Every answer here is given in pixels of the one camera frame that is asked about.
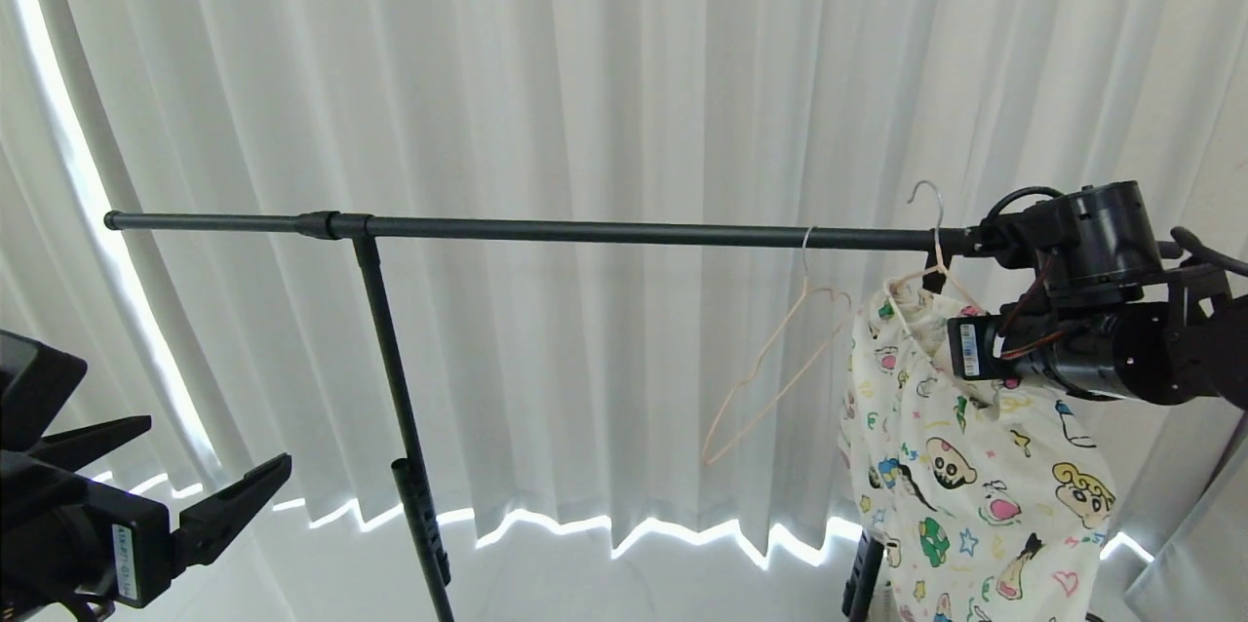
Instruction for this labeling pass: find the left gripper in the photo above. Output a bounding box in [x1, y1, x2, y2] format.
[0, 415, 293, 611]

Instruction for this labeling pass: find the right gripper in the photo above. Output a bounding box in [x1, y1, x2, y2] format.
[948, 305, 1132, 397]

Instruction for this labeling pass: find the cream printed garment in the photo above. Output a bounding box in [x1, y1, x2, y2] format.
[838, 283, 1117, 622]

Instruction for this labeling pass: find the pink clothes hanger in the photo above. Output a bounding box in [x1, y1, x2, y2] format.
[882, 180, 988, 340]
[700, 227, 854, 467]

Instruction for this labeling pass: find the black clothes rack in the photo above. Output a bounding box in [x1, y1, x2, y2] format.
[104, 210, 986, 622]

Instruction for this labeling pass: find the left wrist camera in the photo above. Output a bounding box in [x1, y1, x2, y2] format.
[0, 330, 89, 455]

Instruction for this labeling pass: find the black cable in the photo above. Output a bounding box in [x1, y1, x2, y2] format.
[1170, 227, 1248, 277]

